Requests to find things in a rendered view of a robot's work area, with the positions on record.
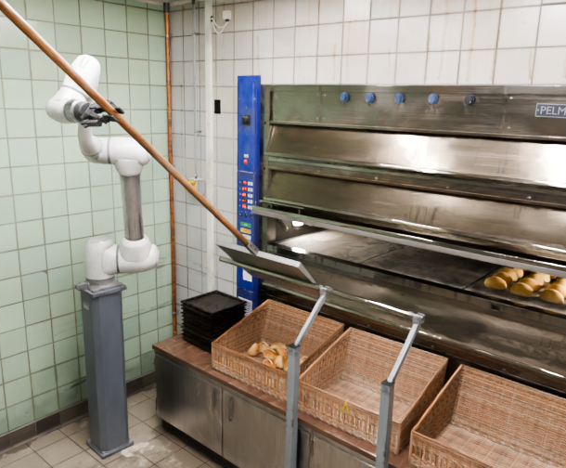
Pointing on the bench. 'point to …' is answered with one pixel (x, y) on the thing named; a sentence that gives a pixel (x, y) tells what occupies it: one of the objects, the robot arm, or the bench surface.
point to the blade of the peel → (270, 266)
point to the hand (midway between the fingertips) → (113, 113)
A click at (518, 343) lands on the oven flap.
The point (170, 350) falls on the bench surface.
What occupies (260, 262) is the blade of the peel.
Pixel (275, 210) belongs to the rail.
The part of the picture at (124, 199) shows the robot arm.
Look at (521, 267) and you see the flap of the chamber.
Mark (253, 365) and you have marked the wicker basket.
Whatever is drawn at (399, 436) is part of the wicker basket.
